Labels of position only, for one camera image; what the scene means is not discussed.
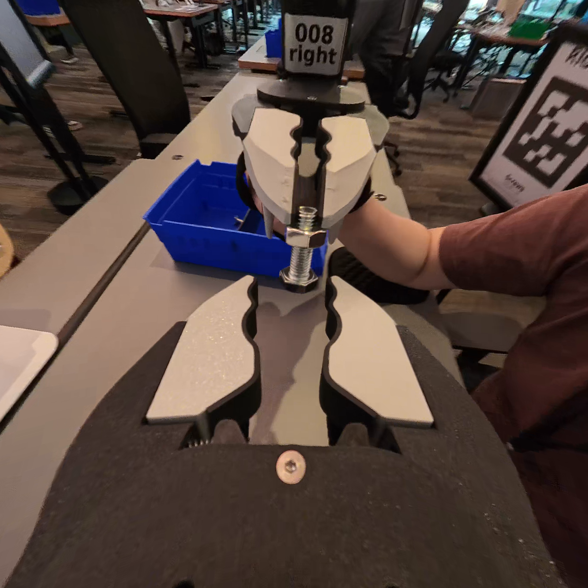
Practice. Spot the black framed marker sign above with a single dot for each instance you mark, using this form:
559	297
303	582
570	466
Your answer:
533	138

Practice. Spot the silver hex nut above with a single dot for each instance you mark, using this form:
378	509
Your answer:
305	239

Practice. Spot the silver hex bolt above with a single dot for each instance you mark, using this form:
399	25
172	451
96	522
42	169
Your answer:
240	221
301	259

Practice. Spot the grey office chair seat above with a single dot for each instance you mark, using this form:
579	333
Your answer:
496	326

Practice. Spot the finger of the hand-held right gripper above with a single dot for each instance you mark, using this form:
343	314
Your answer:
268	151
351	156

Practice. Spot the black framed easel board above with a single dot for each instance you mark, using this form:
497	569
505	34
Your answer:
27	92

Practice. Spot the black sign stand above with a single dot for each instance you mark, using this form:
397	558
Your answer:
490	209

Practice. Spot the grey waste bin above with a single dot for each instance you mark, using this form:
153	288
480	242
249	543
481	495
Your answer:
498	99

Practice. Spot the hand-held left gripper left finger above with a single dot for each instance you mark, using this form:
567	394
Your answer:
206	358

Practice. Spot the instruction sheet on stand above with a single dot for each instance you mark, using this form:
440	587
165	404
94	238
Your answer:
23	363

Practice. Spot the small blue storage bin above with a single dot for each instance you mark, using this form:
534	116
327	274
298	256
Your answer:
39	7
273	41

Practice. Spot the black office chair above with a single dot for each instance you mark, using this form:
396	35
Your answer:
133	69
436	46

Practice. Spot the person's right hand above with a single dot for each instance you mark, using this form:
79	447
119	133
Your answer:
367	234

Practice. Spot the person's right forearm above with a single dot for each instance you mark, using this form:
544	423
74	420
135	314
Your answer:
413	252

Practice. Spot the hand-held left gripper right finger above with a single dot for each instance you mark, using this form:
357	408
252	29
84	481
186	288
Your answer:
376	358

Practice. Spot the blue plastic parts bin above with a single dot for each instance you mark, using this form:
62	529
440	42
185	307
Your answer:
197	248

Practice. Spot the green storage bin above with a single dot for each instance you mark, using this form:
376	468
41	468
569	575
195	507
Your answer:
528	28

